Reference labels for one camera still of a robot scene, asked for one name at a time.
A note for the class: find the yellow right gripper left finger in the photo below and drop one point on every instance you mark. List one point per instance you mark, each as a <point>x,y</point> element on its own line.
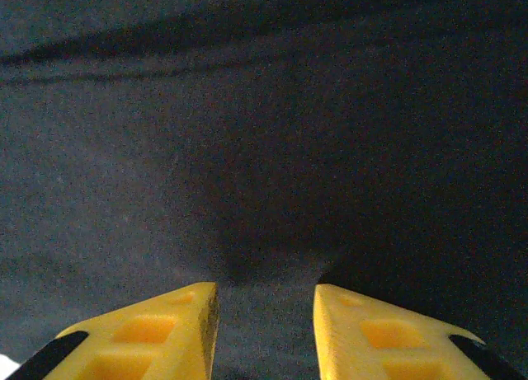
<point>156,334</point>

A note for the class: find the black printed t-shirt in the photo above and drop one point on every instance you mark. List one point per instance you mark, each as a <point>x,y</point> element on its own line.
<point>247,128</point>

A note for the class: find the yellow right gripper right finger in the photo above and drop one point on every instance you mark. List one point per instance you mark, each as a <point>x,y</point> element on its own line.
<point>371,339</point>

